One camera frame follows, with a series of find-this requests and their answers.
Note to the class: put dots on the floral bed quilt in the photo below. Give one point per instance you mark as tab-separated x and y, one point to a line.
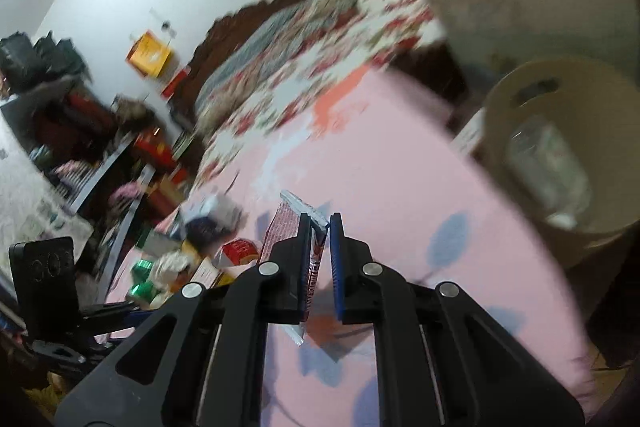
310	107

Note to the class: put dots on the pink knitted cloth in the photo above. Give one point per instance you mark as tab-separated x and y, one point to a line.
127	194

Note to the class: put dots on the yellow and white carton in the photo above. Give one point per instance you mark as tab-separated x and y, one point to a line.
212	274

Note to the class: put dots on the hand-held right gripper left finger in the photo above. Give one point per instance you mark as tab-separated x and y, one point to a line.
304	257

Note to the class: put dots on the metal storage shelf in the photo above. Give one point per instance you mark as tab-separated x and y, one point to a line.
100	177

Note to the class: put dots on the yellow cardboard box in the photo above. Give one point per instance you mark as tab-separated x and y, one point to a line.
149	54

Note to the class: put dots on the blue and white packet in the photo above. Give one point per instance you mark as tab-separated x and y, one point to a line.
210	224

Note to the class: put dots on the beige plastic bin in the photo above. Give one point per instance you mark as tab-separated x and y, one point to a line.
615	117

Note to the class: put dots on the red paper bag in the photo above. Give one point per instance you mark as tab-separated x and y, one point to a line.
165	199

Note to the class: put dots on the red wall decoration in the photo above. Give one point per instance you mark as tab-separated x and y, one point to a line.
175	83

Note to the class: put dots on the black bag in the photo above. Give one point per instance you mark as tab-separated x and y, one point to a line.
35	57

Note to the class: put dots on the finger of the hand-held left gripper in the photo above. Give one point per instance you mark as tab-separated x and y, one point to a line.
135	322
112	308

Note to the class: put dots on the crumpled white tissue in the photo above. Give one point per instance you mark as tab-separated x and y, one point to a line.
172	264

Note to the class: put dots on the pink deer print blanket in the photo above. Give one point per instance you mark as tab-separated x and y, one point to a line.
400	187

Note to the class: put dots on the red and white packet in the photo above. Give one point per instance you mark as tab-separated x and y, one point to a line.
240	252

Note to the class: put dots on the green shiny wrapper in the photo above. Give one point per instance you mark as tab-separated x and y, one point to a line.
145	287

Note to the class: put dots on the carved wooden headboard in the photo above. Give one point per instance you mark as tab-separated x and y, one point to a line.
225	32

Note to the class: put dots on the red snack wrapper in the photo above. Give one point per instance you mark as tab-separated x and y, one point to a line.
285	222

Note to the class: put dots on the folded patchwork quilt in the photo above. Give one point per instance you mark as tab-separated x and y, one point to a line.
250	52

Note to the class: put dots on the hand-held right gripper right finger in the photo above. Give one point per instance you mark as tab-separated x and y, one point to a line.
336	267

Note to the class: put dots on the clear plastic bottle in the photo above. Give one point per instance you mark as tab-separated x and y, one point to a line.
550	167

